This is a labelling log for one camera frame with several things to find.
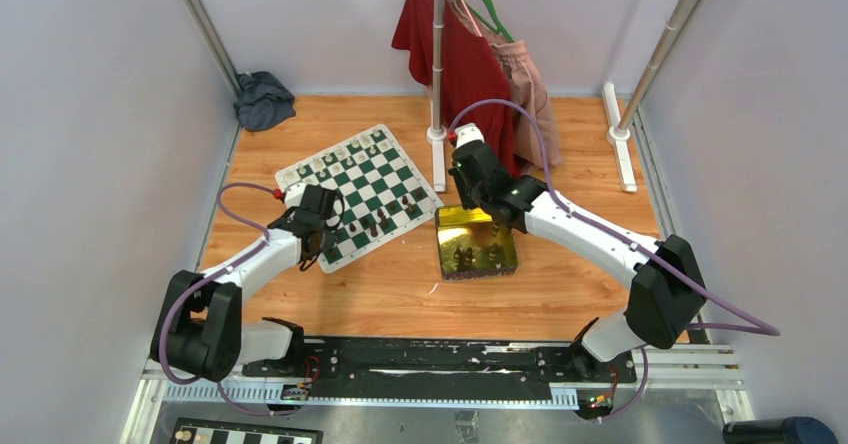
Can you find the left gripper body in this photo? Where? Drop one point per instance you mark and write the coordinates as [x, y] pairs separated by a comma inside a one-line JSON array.
[[325, 228]]

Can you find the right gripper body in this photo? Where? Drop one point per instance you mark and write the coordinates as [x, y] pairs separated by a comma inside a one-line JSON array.
[[470, 196]]

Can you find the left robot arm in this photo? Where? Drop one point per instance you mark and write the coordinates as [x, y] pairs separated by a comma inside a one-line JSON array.
[[200, 333]]

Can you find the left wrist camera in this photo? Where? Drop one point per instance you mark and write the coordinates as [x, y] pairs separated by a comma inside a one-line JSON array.
[[293, 196]]

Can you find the dark blue bottle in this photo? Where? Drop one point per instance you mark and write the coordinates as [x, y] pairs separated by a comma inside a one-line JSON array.
[[791, 430]]

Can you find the green white chess mat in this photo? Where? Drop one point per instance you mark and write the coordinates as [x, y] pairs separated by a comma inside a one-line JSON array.
[[370, 169]]

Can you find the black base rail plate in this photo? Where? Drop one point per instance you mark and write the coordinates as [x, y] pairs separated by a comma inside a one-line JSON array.
[[439, 369]]

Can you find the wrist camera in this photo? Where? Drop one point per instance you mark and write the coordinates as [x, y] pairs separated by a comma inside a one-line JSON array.
[[293, 196], [466, 134]]

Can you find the red t-shirt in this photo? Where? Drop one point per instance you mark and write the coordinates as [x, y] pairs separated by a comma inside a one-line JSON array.
[[470, 73]]

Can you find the white clothes rack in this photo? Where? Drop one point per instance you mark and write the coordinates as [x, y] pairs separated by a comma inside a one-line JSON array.
[[617, 135]]

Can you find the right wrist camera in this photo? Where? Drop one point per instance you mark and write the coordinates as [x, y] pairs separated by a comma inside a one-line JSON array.
[[466, 134]]

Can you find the pink shorts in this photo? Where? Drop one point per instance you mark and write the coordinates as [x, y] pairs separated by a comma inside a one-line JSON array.
[[527, 91]]

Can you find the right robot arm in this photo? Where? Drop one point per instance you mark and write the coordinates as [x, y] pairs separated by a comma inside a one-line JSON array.
[[662, 277]]

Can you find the dark blue crumpled cloth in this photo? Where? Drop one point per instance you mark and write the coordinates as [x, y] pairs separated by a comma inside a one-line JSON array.
[[264, 102]]

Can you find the yellow metal tin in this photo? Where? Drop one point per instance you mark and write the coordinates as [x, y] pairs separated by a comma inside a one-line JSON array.
[[458, 229]]

